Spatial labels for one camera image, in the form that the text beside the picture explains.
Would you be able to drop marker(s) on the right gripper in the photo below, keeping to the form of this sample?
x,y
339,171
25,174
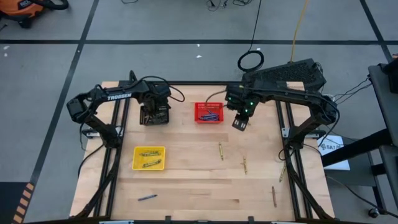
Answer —
x,y
241,99

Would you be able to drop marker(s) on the grey desk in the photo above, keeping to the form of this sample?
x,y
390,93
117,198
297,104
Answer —
x,y
385,99

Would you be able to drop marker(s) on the black caster wheel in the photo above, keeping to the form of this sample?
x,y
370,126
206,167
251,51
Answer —
x,y
373,213

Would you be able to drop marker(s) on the black slotted plastic basket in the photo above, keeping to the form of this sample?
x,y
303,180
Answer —
x,y
141,112

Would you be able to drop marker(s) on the black computer case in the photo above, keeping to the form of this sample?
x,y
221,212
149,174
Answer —
x,y
286,71

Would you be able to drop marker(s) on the yellow-green crayon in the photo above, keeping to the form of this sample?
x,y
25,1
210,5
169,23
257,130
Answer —
x,y
220,151
151,163
150,153

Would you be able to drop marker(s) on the white paper sheet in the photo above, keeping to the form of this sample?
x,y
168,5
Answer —
x,y
331,146

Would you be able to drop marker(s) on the orange shop vacuum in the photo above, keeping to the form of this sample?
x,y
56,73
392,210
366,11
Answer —
x,y
21,7

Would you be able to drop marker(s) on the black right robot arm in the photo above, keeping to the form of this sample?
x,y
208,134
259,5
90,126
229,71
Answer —
x,y
295,95

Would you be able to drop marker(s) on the red slotted plastic basket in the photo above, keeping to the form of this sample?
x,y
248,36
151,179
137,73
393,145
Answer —
x,y
199,107

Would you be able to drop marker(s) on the yellow slotted plastic basket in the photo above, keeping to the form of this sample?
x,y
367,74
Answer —
x,y
136,166

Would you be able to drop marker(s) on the black table frame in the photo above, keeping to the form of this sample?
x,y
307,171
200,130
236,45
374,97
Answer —
x,y
202,83

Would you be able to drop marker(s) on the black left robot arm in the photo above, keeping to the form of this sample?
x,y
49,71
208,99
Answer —
x,y
118,95

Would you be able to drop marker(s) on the hazard-striped floor mat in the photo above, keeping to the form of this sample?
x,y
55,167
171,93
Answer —
x,y
9,202

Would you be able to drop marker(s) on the silver base bracket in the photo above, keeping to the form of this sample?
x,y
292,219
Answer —
x,y
285,132
90,134

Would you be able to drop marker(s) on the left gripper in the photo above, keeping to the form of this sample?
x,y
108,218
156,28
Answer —
x,y
155,96

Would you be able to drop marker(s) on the yellow crayon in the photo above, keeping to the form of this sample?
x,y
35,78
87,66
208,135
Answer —
x,y
245,165
282,174

